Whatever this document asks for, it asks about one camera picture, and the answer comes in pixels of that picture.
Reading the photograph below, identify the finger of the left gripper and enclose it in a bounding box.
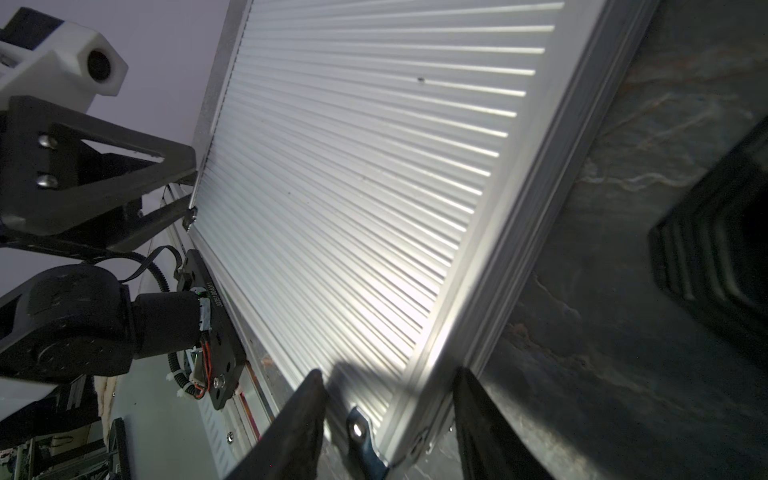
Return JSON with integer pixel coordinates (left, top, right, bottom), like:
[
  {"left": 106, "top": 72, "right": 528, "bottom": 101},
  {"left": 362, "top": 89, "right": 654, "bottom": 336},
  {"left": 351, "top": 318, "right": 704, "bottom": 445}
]
[
  {"left": 1, "top": 95, "right": 197, "bottom": 236},
  {"left": 62, "top": 195, "right": 191, "bottom": 252}
]

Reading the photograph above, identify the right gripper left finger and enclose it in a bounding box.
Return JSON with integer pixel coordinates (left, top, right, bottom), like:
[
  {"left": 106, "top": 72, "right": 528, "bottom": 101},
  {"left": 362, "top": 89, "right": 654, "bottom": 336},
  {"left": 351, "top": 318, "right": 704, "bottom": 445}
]
[{"left": 228, "top": 369, "right": 328, "bottom": 480}]

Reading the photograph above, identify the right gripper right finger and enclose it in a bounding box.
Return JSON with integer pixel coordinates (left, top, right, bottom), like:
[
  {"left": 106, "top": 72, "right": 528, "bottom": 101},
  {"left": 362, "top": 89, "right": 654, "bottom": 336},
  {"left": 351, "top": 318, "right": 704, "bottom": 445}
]
[{"left": 453, "top": 367, "right": 552, "bottom": 480}]

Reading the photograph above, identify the silver aluminium poker case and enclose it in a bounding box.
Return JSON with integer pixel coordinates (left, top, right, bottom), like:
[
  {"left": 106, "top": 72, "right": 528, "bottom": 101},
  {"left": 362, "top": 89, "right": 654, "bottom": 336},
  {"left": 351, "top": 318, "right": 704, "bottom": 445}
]
[{"left": 191, "top": 1, "right": 656, "bottom": 479}]

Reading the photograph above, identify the dark grey poker case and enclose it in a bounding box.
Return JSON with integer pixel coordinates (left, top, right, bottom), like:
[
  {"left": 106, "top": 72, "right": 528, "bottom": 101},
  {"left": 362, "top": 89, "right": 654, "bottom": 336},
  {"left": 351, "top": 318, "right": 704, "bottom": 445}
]
[{"left": 648, "top": 120, "right": 767, "bottom": 369}]

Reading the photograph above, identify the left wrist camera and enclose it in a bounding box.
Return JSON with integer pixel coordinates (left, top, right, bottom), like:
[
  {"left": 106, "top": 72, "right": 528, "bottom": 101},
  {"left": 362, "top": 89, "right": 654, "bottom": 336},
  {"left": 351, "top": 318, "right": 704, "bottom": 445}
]
[{"left": 1, "top": 7, "right": 129, "bottom": 113}]

